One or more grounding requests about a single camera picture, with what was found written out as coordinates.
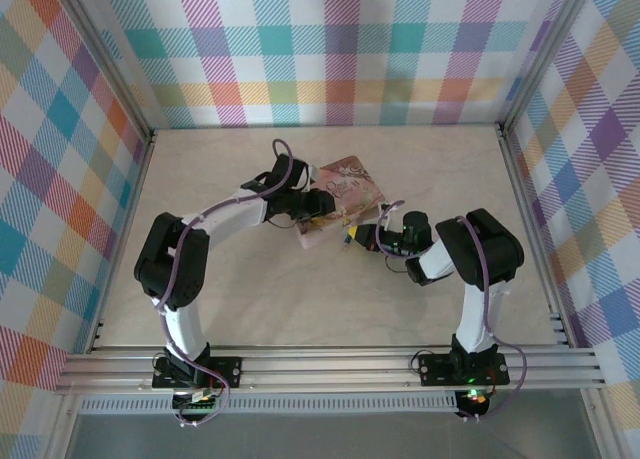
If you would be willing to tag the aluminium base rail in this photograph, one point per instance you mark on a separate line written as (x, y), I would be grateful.
(325, 369)

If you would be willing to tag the small metal padlock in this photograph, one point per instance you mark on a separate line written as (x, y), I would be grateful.
(345, 223)

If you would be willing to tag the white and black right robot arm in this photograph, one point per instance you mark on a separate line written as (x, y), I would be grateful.
(475, 319)

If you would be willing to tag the grey metal panel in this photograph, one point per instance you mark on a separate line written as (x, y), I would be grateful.
(325, 436)

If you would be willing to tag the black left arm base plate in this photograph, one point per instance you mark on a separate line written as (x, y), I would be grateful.
(227, 371)

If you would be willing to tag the aluminium frame post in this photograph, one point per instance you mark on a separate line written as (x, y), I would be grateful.
(111, 61)
(544, 54)

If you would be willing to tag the key with blue head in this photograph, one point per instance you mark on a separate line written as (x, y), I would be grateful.
(345, 241)

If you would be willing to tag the pink decorated tin box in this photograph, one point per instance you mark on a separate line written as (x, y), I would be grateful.
(350, 189)

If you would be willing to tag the aluminium side rail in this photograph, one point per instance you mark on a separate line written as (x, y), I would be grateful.
(132, 204)
(526, 204)

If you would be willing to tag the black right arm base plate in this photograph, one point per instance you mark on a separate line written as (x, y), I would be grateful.
(435, 369)

